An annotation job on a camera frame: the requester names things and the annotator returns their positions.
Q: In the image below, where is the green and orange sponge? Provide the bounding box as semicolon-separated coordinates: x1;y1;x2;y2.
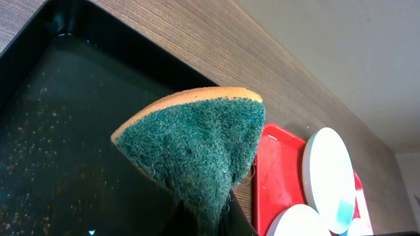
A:
111;87;266;235

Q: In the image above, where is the light blue plate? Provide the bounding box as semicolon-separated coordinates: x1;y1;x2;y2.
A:
339;218;373;236
302;127;356;235
266;204;331;236

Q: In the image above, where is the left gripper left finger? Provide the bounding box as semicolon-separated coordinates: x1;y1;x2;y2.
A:
157;199;198;236

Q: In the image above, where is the red plastic tray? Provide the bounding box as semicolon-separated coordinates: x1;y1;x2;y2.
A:
253;123;371;235

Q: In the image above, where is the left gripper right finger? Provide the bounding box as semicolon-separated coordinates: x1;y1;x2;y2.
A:
219;190;258;236

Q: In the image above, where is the black water tray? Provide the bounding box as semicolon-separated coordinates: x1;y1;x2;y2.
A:
0;0;260;236

